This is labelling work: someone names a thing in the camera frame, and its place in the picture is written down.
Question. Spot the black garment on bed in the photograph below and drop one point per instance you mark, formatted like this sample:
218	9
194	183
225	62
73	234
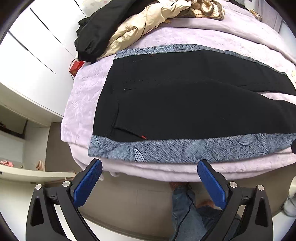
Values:
95	31

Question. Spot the red box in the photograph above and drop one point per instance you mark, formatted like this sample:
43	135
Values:
75	66

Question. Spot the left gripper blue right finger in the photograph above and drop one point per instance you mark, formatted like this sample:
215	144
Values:
214	182

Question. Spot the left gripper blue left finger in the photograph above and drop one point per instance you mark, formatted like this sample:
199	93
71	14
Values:
84	182

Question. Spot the person's jeans legs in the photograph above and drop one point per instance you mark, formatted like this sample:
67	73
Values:
190	221

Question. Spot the white desk shelf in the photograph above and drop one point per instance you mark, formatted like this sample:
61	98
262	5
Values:
23	148

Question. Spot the brown patterned garment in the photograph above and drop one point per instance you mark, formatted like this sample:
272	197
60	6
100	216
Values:
203	9

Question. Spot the beige puffer jacket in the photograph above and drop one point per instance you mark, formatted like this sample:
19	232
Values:
142	23

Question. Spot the black pants with patterned trim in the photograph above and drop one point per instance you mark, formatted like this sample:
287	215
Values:
185	103

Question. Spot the white wardrobe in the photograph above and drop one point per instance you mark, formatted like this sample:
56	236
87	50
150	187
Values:
37	48

